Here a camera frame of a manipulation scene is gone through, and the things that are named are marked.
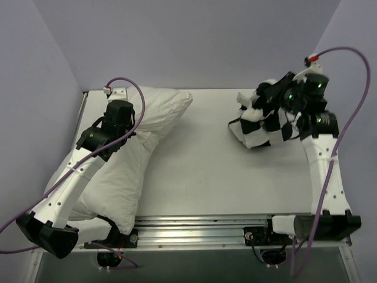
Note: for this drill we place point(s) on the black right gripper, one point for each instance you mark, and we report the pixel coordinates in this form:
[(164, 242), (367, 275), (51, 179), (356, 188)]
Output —
[(271, 96)]

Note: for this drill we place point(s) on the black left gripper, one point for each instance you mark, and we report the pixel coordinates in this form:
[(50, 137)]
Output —
[(118, 109)]

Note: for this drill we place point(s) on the black white checkered pillowcase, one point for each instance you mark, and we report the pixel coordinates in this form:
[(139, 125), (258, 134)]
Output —
[(259, 124)]

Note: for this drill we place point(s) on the white pillow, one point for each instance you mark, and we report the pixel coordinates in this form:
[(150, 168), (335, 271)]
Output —
[(116, 188)]

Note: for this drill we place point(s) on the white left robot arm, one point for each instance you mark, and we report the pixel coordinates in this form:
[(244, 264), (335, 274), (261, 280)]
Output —
[(47, 224)]

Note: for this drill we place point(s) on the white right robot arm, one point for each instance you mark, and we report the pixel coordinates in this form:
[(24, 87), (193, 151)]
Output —
[(331, 219)]

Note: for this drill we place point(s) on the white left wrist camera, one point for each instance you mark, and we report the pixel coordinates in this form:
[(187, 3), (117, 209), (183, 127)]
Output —
[(115, 93)]

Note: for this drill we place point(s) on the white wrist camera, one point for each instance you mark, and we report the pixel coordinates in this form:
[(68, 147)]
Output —
[(312, 66), (115, 93)]

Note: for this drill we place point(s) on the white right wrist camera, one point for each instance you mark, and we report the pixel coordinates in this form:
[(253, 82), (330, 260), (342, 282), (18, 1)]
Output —
[(312, 66)]

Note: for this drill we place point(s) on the aluminium left side rail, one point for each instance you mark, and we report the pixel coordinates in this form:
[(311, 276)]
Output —
[(79, 117)]

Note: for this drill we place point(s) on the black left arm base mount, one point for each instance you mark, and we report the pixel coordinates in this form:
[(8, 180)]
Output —
[(116, 239)]

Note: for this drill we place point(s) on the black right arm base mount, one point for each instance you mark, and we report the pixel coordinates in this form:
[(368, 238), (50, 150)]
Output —
[(262, 236)]

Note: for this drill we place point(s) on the aluminium front frame rail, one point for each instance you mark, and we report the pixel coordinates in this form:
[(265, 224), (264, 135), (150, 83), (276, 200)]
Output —
[(175, 233)]

